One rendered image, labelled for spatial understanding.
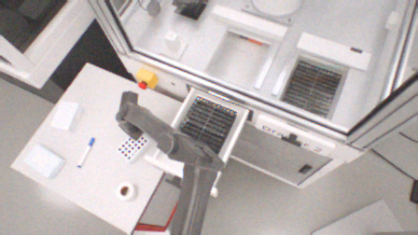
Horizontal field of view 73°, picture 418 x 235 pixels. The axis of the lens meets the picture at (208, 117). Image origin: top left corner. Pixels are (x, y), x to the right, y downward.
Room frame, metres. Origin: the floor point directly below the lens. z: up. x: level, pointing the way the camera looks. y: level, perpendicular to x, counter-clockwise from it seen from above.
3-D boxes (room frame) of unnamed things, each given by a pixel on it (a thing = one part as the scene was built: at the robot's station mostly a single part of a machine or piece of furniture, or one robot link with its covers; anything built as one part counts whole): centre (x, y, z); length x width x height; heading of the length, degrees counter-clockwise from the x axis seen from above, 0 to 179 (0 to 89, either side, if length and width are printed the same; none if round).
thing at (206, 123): (0.39, 0.02, 0.87); 0.22 x 0.18 x 0.06; 145
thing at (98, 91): (0.47, 0.46, 0.38); 0.62 x 0.58 x 0.76; 55
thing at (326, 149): (0.31, -0.30, 0.87); 0.29 x 0.02 x 0.11; 55
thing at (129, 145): (0.40, 0.33, 0.78); 0.12 x 0.08 x 0.04; 130
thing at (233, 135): (0.40, 0.02, 0.86); 0.40 x 0.26 x 0.06; 145
